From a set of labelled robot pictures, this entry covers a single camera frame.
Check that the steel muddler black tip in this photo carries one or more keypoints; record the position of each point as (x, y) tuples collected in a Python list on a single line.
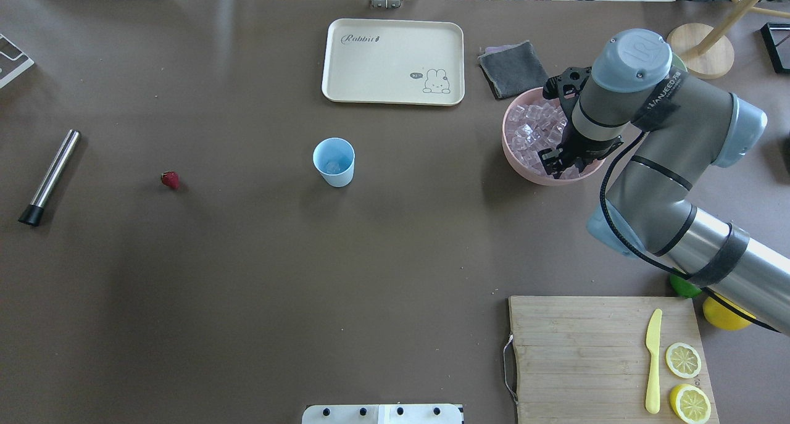
[(33, 213)]

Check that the yellow plastic knife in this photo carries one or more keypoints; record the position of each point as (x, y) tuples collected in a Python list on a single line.
[(652, 343)]

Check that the pile of clear ice cubes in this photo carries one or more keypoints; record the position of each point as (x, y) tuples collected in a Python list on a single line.
[(530, 127)]

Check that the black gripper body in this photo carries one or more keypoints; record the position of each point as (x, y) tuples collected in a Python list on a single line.
[(588, 147)]

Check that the patterned box left edge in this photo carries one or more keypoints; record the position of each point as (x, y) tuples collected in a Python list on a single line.
[(13, 61)]

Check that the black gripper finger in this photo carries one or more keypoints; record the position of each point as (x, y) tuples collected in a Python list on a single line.
[(555, 162)]

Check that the wooden cup stand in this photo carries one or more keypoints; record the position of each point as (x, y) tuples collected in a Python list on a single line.
[(706, 51)]

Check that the black tray right edge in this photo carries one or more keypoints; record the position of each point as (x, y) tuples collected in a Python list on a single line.
[(775, 38)]

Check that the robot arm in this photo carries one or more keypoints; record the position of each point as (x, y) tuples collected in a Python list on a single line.
[(663, 128)]

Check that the lemon slice upper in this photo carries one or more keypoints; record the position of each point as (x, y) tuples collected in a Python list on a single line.
[(683, 360)]

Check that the light blue cup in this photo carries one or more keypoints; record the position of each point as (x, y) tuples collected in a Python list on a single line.
[(335, 148)]

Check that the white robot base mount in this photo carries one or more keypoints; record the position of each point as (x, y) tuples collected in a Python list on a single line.
[(384, 413)]

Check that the wooden cutting board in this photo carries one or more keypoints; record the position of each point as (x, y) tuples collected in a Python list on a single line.
[(582, 359)]

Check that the lemon half lower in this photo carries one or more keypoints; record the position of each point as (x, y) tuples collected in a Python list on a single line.
[(690, 404)]

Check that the grey folded cloth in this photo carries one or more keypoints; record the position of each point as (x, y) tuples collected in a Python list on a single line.
[(512, 69)]

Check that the ice cube in cup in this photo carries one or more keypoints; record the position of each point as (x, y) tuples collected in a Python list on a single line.
[(334, 167)]

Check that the yellow lemon near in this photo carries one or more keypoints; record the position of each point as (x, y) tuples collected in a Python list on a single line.
[(726, 315)]

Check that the cream rabbit tray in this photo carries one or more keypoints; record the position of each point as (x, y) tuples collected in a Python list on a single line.
[(381, 61)]

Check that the red strawberry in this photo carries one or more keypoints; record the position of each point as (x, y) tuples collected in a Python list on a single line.
[(171, 180)]

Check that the pink bowl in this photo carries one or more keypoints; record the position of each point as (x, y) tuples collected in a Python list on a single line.
[(531, 96)]

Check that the green bowl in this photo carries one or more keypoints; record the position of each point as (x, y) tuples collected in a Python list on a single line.
[(677, 63)]

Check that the green lime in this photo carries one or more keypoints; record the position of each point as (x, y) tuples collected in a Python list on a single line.
[(683, 287)]

